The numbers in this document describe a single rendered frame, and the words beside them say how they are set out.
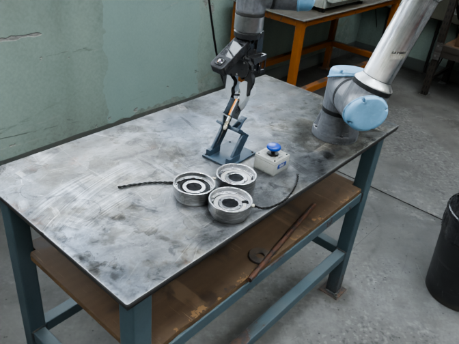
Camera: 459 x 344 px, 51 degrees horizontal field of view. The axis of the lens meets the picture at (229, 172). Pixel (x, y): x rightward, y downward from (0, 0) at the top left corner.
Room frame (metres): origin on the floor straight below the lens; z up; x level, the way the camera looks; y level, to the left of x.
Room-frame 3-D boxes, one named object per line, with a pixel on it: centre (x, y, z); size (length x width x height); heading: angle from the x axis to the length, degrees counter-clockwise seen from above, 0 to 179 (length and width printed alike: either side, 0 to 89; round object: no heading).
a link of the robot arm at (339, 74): (1.44, -0.33, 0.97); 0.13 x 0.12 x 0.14; 10
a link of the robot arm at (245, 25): (1.26, -0.01, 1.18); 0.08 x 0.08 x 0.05
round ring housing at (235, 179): (1.07, -0.02, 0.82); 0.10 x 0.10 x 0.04
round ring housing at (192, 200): (1.01, 0.08, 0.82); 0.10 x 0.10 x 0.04
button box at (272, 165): (1.19, -0.12, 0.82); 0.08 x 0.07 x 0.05; 142
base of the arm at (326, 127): (1.45, -0.33, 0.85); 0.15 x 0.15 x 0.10
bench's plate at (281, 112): (1.29, 0.03, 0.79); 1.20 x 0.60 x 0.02; 142
